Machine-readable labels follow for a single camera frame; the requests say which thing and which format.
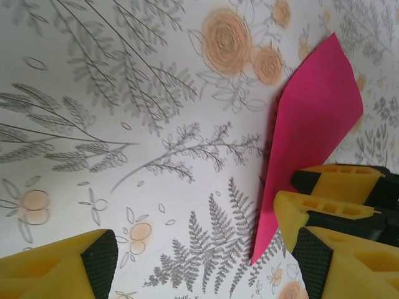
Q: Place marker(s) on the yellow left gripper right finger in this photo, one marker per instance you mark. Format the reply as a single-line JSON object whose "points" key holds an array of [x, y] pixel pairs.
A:
{"points": [[358, 274]]}

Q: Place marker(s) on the pink paper sheet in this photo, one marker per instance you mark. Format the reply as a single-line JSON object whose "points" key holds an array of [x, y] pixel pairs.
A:
{"points": [[311, 118]]}

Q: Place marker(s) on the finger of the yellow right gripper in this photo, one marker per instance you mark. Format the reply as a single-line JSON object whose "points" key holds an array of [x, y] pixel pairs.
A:
{"points": [[339, 183], [290, 215]]}

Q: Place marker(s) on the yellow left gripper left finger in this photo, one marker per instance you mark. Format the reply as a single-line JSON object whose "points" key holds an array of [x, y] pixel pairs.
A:
{"points": [[46, 274]]}

